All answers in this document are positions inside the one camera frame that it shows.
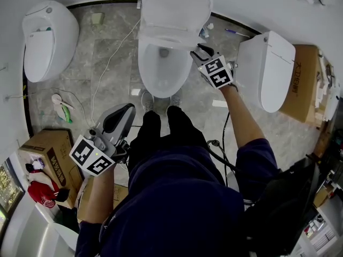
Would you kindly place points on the white plastic casing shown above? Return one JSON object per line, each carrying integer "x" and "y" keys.
{"x": 333, "y": 103}

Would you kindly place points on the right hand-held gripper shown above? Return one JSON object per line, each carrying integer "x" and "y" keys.
{"x": 218, "y": 76}

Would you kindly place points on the brown-printed cardboard box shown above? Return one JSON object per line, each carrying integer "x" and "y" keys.
{"x": 53, "y": 149}

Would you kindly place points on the person's left grey shoe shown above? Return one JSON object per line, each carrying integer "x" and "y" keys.
{"x": 148, "y": 103}

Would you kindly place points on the person's grey shoe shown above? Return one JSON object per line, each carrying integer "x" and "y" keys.
{"x": 148, "y": 103}
{"x": 176, "y": 99}

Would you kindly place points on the pile of white foam pieces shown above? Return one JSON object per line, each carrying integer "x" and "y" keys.
{"x": 323, "y": 90}

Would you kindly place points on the white egg-shaped toilet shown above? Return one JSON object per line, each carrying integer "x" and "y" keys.
{"x": 59, "y": 36}

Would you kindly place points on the blue pen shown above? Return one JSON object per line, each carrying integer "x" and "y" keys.
{"x": 233, "y": 31}

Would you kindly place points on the white round-bowl toilet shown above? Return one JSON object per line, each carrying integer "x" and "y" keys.
{"x": 166, "y": 76}

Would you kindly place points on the window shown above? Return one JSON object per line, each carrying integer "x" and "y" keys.
{"x": 8, "y": 186}

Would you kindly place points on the white and purple cloth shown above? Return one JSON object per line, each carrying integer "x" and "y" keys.
{"x": 37, "y": 164}

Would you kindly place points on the black backpack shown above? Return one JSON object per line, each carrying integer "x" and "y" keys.
{"x": 284, "y": 202}

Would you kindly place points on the red garment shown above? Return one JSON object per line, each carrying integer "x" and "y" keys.
{"x": 40, "y": 193}

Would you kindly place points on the person's left forearm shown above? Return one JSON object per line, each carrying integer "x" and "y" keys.
{"x": 99, "y": 197}

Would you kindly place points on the large plain cardboard box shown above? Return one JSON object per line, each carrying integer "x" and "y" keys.
{"x": 302, "y": 90}

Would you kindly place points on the white closed smart toilet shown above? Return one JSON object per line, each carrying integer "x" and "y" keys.
{"x": 268, "y": 71}

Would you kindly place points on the person's navy shirt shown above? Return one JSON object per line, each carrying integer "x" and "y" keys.
{"x": 174, "y": 210}

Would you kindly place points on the black cap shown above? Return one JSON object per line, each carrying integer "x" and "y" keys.
{"x": 63, "y": 194}

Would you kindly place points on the cluttered equipment shelf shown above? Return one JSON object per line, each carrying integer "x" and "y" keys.
{"x": 332, "y": 157}

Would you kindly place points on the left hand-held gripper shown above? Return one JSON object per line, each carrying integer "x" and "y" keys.
{"x": 85, "y": 154}

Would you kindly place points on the pale green packet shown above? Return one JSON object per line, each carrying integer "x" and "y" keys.
{"x": 97, "y": 18}

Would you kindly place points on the crumpled white tissue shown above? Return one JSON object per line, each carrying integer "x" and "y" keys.
{"x": 210, "y": 26}

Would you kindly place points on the teal and white tube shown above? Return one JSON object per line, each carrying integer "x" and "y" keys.
{"x": 204, "y": 33}

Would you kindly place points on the person's right forearm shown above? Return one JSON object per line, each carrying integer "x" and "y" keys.
{"x": 241, "y": 116}

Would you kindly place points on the white round-headed brush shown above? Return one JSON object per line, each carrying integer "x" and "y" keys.
{"x": 56, "y": 98}

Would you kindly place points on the person's right grey shoe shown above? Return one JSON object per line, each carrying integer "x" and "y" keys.
{"x": 176, "y": 99}

